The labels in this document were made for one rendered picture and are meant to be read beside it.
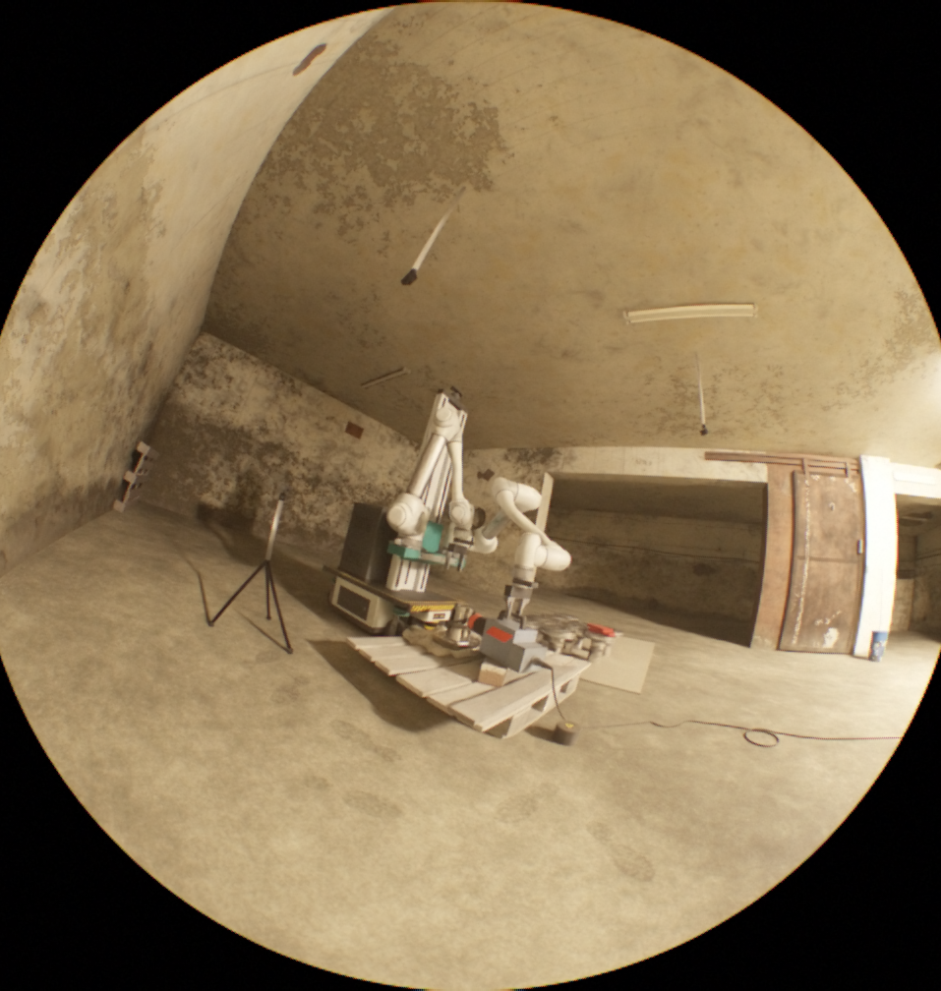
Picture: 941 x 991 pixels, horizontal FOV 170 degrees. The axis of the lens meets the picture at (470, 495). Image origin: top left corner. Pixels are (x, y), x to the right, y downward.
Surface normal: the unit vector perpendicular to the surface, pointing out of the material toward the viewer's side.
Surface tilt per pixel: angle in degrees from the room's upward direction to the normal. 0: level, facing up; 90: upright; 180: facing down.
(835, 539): 90
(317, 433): 90
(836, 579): 90
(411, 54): 180
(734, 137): 180
